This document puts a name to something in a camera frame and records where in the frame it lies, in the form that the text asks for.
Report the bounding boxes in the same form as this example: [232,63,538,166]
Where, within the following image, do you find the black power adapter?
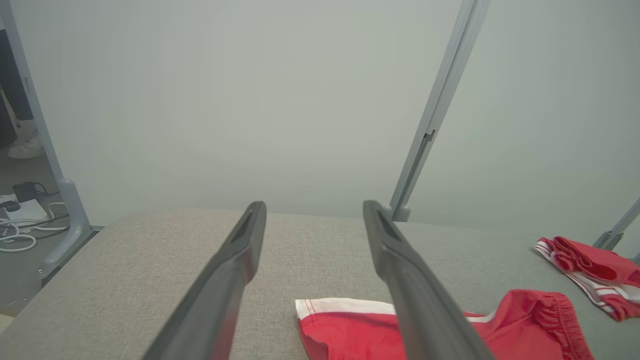
[12,181,39,203]

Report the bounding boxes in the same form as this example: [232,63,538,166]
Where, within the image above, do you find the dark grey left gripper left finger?
[142,201,268,360]

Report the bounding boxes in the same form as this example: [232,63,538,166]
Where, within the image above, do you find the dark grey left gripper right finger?
[362,200,496,360]

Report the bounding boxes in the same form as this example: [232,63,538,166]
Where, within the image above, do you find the grey double partition post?
[384,0,492,223]

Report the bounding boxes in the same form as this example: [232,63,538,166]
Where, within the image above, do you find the white power strip with adapter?
[0,194,49,224]

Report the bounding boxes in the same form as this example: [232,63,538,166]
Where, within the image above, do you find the grey partition post with foot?
[0,0,103,281]

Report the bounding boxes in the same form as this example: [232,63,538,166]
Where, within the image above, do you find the red white-striped shorts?
[295,289,596,360]

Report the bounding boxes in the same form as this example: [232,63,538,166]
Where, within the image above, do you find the red white basketball jersey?
[534,236,640,322]

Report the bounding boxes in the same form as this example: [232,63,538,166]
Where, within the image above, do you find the looped white cable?
[0,202,69,253]

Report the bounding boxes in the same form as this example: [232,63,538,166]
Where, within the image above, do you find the white sneaker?
[7,129,45,160]

